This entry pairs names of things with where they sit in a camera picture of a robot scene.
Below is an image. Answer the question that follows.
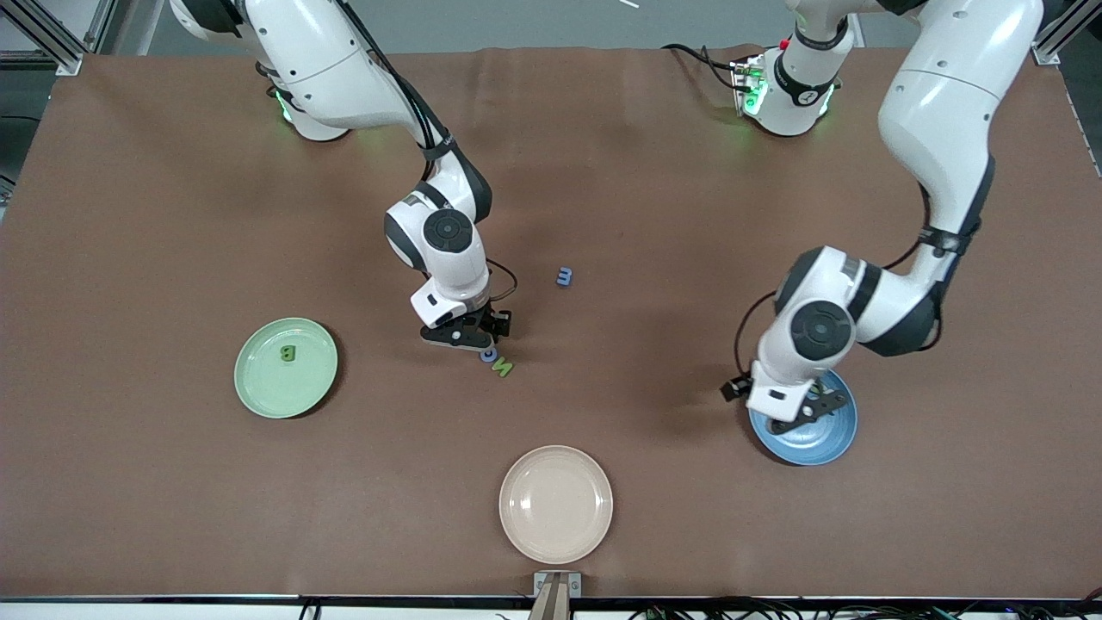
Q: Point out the blue plate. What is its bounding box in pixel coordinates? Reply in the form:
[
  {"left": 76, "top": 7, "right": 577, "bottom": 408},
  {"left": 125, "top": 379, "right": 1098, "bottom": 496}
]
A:
[{"left": 747, "top": 370, "right": 858, "bottom": 467}]

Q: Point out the brown camera pole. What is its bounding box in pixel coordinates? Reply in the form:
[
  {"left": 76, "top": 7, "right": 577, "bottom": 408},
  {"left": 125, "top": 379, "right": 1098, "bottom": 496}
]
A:
[{"left": 529, "top": 577, "right": 573, "bottom": 620}]

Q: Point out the beige plate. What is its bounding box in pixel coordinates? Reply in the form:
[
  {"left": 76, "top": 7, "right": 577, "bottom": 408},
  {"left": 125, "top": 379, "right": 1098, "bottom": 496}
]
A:
[{"left": 499, "top": 445, "right": 614, "bottom": 566}]

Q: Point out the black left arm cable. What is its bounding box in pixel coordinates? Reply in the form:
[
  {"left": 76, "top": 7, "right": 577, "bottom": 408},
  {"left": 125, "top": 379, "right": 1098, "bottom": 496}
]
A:
[{"left": 734, "top": 185, "right": 948, "bottom": 384}]

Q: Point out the black cable bundle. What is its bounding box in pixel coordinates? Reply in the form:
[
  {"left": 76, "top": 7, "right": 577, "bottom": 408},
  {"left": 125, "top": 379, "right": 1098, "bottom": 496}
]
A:
[{"left": 628, "top": 598, "right": 1102, "bottom": 620}]

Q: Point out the black base cable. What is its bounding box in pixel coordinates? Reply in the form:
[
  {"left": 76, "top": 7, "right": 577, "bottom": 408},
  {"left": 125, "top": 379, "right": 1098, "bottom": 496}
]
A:
[{"left": 661, "top": 43, "right": 743, "bottom": 91}]

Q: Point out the light green plate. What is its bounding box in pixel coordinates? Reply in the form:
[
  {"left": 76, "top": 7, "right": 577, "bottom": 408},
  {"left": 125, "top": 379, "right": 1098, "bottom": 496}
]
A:
[{"left": 234, "top": 318, "right": 339, "bottom": 420}]

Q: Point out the aluminium frame post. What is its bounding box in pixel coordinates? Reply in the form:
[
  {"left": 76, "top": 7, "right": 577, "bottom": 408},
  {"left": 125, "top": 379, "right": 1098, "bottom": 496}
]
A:
[
  {"left": 1031, "top": 0, "right": 1102, "bottom": 68},
  {"left": 0, "top": 0, "right": 117, "bottom": 77}
]

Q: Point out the silver base connector box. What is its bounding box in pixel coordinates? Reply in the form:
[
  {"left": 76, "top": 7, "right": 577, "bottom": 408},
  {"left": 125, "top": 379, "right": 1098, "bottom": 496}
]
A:
[{"left": 730, "top": 53, "right": 769, "bottom": 117}]

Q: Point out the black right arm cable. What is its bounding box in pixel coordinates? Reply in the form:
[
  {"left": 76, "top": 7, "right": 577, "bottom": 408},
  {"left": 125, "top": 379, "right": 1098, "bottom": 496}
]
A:
[{"left": 340, "top": 0, "right": 519, "bottom": 311}]

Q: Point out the brown table cover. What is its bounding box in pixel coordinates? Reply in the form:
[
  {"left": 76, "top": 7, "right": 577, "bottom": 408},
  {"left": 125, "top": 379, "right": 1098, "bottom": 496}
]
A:
[{"left": 0, "top": 45, "right": 1102, "bottom": 598}]

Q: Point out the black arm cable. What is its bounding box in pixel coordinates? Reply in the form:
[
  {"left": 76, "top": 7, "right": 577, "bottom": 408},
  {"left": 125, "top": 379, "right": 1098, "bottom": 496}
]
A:
[
  {"left": 734, "top": 185, "right": 948, "bottom": 384},
  {"left": 340, "top": 0, "right": 519, "bottom": 311}
]

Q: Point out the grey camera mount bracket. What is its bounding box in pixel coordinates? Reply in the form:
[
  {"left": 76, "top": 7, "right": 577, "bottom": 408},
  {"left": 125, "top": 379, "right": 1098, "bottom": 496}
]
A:
[{"left": 533, "top": 571, "right": 583, "bottom": 599}]

